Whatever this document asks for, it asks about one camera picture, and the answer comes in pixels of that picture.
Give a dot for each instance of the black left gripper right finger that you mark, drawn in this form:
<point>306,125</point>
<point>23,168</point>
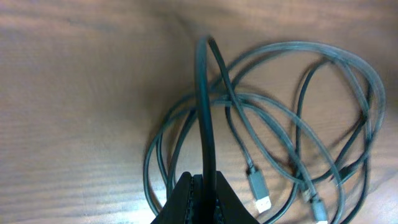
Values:
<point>232,209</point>

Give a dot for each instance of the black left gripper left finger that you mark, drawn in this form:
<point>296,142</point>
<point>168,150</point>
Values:
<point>182,206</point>

